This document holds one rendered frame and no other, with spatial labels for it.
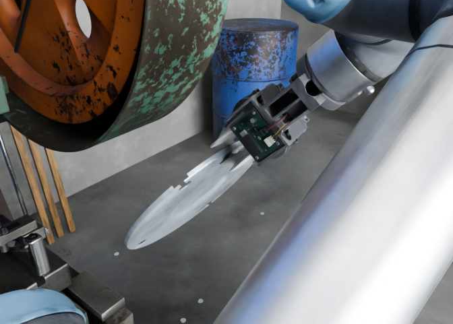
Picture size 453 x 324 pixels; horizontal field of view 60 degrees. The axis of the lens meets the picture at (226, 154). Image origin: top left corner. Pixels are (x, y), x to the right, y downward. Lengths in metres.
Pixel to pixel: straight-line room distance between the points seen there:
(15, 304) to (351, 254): 0.24
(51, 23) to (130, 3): 0.31
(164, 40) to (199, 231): 1.60
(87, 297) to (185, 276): 0.97
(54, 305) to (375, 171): 0.25
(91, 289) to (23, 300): 0.64
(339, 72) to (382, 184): 0.24
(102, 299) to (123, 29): 0.57
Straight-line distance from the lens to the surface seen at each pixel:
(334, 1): 0.30
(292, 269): 0.19
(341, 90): 0.43
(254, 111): 0.46
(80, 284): 0.99
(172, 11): 0.61
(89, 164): 2.57
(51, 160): 2.09
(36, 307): 0.33
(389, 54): 0.41
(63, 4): 0.89
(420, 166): 0.19
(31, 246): 0.90
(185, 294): 1.81
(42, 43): 0.98
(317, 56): 0.43
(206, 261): 1.95
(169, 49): 0.64
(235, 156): 0.57
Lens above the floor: 1.31
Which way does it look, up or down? 27 degrees down
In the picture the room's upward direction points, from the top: straight up
